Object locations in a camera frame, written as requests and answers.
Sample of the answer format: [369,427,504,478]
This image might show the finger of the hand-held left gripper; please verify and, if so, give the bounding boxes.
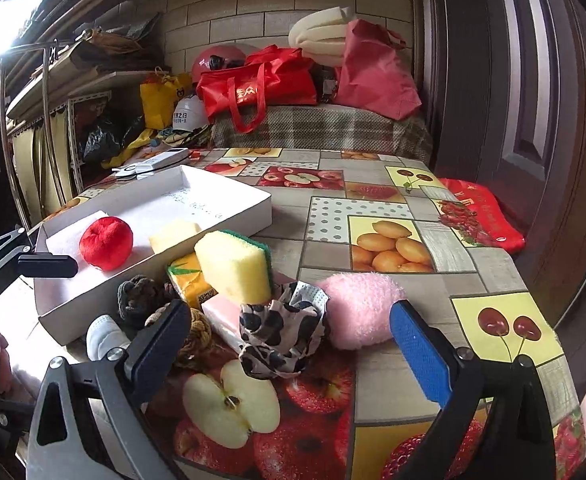
[0,228,79,279]

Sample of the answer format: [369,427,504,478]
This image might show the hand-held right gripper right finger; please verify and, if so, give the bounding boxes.
[389,300,558,480]

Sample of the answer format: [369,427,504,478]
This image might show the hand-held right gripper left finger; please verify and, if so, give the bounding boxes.
[26,299,192,480]

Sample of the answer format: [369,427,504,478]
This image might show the pink tissue packet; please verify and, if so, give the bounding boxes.
[200,292,246,353]

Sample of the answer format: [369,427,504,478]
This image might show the yellow tissue packet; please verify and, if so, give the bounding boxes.
[167,252,219,311]

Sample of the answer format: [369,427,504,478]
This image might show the pink fluffy plush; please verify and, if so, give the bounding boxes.
[318,274,408,351]

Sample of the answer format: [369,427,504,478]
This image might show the yellow sponge with green pad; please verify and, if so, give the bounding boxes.
[193,230,274,306]

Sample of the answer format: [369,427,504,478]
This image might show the cow print cloth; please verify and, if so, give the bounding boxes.
[238,281,330,380]

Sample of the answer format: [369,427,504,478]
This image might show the white cardboard box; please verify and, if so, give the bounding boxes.
[33,164,273,346]

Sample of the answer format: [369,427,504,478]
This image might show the dark scrunchie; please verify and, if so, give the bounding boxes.
[117,275,174,331]

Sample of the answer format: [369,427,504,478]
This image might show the red plush apple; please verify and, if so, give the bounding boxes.
[79,216,134,272]

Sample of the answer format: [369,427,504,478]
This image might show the pale yellow sponge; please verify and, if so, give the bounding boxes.
[148,219,203,256]

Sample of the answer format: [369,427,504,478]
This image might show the white round charger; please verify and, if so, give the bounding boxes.
[112,162,154,181]

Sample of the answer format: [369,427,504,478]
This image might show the fruit print tablecloth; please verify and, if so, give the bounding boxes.
[38,147,586,480]

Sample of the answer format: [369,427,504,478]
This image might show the black plastic bag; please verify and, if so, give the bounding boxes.
[82,117,124,163]

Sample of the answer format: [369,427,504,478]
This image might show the chrome tube rack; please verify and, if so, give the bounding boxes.
[0,42,59,221]

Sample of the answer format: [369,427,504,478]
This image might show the yellow cloth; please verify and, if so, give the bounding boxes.
[100,127,174,168]

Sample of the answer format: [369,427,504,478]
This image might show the white power bank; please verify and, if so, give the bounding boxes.
[138,149,190,173]

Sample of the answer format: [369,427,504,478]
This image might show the metal shelf rack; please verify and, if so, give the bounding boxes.
[3,70,149,201]

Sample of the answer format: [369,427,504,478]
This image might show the yellow bag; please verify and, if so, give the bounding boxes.
[140,74,194,131]

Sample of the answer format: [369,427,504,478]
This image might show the white helmet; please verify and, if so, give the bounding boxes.
[172,95,210,133]

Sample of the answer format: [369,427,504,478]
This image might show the plaid blanket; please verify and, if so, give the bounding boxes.
[209,105,434,163]

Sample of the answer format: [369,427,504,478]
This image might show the pink helmet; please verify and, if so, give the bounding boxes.
[191,45,259,81]

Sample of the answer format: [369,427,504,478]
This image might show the brown door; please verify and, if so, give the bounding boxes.
[408,0,586,311]

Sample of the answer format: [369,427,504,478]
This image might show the pink-red fabric bag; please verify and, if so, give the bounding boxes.
[334,19,422,121]

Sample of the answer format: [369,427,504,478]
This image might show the red tote bag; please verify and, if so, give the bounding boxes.
[195,45,319,134]

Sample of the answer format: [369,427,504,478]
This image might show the cream foam roll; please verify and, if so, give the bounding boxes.
[288,7,354,67]

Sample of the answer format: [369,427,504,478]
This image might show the brown rope knot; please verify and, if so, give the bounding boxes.
[146,305,214,368]

